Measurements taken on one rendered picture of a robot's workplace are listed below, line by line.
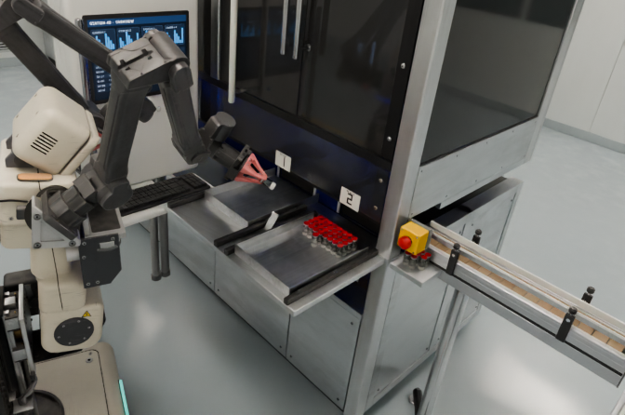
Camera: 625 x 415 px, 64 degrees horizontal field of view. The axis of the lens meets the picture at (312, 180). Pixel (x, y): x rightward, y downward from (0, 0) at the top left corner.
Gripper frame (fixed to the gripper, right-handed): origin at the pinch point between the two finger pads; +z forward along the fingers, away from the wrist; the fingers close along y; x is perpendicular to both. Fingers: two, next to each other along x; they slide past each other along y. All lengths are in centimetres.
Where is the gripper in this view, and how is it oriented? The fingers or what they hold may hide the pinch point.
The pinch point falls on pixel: (262, 179)
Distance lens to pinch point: 141.1
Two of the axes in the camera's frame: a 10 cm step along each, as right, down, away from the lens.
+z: 8.2, 5.5, 1.7
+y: 4.9, -5.2, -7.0
